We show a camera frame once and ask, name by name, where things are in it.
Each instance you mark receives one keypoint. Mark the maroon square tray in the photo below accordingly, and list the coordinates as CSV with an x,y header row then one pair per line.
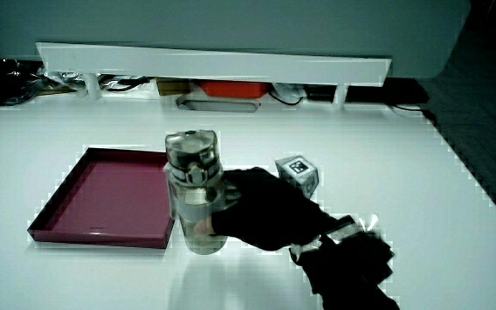
x,y
114,194

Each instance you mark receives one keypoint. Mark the brown cardboard box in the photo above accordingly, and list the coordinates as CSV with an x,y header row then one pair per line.
x,y
172,86

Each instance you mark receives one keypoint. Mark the white shelf riser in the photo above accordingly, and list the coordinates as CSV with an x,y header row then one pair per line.
x,y
213,64

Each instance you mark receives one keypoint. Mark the large white panel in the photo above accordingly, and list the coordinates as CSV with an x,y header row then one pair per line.
x,y
231,26

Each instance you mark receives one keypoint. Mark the orange box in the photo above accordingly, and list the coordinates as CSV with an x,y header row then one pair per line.
x,y
233,88

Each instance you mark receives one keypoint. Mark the person's right hand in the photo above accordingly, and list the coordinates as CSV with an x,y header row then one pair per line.
x,y
269,215

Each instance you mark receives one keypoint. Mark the small black box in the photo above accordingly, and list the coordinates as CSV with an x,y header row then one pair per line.
x,y
319,93

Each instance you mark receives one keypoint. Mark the white rounded object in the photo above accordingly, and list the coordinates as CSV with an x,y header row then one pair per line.
x,y
289,91

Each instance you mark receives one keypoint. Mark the long black box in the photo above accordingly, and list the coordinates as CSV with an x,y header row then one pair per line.
x,y
386,91

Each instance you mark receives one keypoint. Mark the clear plastic bottle grey lid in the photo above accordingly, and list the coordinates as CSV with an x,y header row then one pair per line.
x,y
196,202

